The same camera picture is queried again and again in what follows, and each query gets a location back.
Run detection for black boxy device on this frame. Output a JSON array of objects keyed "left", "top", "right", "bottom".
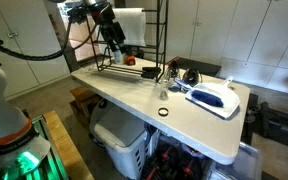
[{"left": 141, "top": 66, "right": 162, "bottom": 80}]

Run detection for black and red dumbbells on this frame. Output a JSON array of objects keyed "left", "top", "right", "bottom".
[{"left": 140, "top": 141, "right": 215, "bottom": 180}]

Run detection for black floor equipment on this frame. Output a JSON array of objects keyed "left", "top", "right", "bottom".
[{"left": 242, "top": 93, "right": 288, "bottom": 154}]

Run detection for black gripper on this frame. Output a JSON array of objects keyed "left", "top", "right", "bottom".
[{"left": 100, "top": 20, "right": 131, "bottom": 56}]

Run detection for black corrugated cable hose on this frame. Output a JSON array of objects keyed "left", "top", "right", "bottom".
[{"left": 0, "top": 13, "right": 102, "bottom": 63}]

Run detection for blue hand brush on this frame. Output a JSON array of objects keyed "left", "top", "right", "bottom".
[{"left": 173, "top": 77, "right": 225, "bottom": 108}]

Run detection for clear glass jar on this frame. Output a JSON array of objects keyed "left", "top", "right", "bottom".
[{"left": 158, "top": 79, "right": 170, "bottom": 101}]

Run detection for white cabinet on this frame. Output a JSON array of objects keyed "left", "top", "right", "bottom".
[
  {"left": 0, "top": 0, "right": 72, "bottom": 101},
  {"left": 165, "top": 0, "right": 288, "bottom": 98}
]

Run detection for white dustpan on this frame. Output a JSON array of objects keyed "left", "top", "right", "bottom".
[{"left": 184, "top": 75, "right": 241, "bottom": 120}]

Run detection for clear plastic bin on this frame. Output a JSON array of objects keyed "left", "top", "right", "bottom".
[{"left": 207, "top": 141, "right": 263, "bottom": 180}]

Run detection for orange and black tool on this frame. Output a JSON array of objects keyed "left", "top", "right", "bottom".
[{"left": 124, "top": 54, "right": 137, "bottom": 66}]

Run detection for white laundry basket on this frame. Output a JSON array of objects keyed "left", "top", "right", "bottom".
[{"left": 89, "top": 98, "right": 160, "bottom": 180}]

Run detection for black metal shoe rack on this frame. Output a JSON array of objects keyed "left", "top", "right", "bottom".
[{"left": 83, "top": 0, "right": 170, "bottom": 83}]

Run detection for green lit robot pedestal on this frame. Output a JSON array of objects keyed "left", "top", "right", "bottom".
[{"left": 0, "top": 114, "right": 70, "bottom": 180}]

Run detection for wooden crate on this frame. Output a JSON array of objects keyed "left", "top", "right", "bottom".
[{"left": 69, "top": 86, "right": 102, "bottom": 129}]

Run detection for round jar lid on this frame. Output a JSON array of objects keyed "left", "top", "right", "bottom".
[{"left": 157, "top": 107, "right": 170, "bottom": 118}]

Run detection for black padded bench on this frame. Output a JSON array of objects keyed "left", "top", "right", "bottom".
[{"left": 170, "top": 56, "right": 223, "bottom": 78}]

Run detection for wooden bench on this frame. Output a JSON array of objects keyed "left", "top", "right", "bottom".
[{"left": 43, "top": 110, "right": 95, "bottom": 180}]

